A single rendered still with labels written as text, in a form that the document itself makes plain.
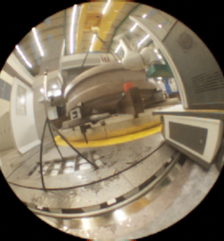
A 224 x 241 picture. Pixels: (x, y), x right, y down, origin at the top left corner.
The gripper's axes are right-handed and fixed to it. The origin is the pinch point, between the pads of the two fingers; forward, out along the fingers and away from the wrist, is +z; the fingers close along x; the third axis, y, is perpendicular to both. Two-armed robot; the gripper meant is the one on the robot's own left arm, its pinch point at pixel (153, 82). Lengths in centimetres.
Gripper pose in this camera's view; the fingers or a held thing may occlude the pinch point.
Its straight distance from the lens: 109.2
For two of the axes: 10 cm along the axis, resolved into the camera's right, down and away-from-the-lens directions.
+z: 2.2, 9.7, 0.8
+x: -9.7, 2.2, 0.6
